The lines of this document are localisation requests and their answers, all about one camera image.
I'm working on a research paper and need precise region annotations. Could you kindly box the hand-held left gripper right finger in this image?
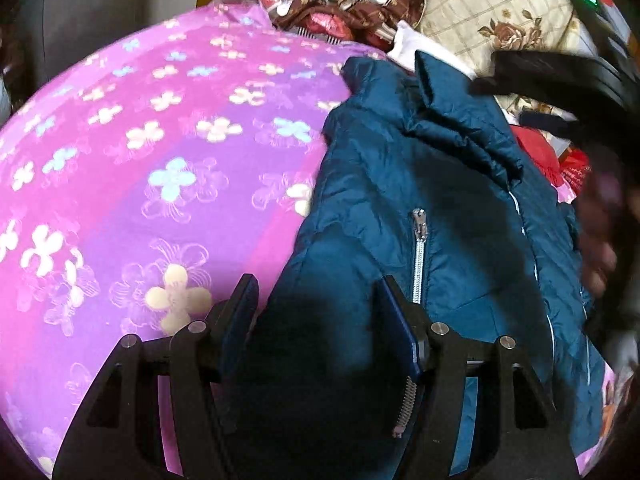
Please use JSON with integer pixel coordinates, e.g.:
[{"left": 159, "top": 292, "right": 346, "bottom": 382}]
[{"left": 375, "top": 275, "right": 581, "bottom": 480}]

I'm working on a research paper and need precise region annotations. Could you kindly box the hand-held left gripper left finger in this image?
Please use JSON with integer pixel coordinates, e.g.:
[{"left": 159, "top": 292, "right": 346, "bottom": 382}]
[{"left": 52, "top": 273, "right": 261, "bottom": 480}]

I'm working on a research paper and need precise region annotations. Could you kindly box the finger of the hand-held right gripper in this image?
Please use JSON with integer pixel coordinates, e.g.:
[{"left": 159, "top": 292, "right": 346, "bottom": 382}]
[
  {"left": 470, "top": 51, "right": 623, "bottom": 108},
  {"left": 517, "top": 109, "right": 596, "bottom": 138}
]

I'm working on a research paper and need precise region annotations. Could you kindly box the dark blue puffer jacket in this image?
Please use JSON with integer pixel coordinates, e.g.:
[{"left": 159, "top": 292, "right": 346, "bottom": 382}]
[{"left": 220, "top": 50, "right": 608, "bottom": 480}]

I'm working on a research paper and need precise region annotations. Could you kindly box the person's right hand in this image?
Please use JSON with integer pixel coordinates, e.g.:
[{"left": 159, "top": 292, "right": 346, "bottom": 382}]
[{"left": 575, "top": 167, "right": 628, "bottom": 306}]

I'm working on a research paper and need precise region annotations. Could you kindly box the red cushion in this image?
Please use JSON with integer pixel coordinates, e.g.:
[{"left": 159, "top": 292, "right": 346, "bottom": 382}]
[{"left": 510, "top": 125, "right": 561, "bottom": 186}]

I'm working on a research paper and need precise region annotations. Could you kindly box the cream floral checked quilt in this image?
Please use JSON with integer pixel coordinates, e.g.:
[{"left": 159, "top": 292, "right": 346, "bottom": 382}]
[{"left": 415, "top": 0, "right": 601, "bottom": 116}]

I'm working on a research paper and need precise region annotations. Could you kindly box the white pillow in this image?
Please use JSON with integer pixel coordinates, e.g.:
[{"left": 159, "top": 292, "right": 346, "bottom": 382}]
[{"left": 387, "top": 22, "right": 476, "bottom": 81}]

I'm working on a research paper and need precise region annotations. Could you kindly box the pink floral bed sheet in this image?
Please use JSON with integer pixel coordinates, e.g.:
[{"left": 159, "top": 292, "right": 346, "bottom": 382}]
[{"left": 0, "top": 2, "right": 626, "bottom": 480}]

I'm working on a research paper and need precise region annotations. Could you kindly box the brown floral cloth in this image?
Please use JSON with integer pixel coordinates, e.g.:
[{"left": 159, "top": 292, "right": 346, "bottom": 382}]
[{"left": 272, "top": 0, "right": 433, "bottom": 51}]

